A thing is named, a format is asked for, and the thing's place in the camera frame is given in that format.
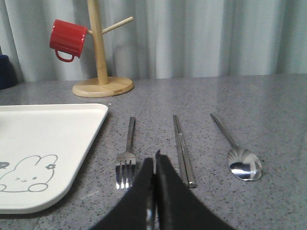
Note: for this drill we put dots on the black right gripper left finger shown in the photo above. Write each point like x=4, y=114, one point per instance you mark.
x=135, y=211

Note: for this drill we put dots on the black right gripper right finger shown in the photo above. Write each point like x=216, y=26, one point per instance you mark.
x=178, y=208

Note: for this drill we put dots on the silver fork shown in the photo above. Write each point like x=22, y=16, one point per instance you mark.
x=126, y=162

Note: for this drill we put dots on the silver spoon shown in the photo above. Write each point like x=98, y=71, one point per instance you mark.
x=243, y=163

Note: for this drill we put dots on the beige rabbit serving tray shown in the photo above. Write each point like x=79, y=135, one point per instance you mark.
x=42, y=148

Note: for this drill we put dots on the wooden mug tree stand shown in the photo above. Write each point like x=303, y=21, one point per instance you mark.
x=103, y=85

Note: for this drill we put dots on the grey pleated curtain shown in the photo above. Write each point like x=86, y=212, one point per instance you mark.
x=166, y=39

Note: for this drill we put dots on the dark blue mug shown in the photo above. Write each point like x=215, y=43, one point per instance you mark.
x=7, y=73

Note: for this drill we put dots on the red ribbed mug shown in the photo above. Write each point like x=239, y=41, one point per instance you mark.
x=67, y=40

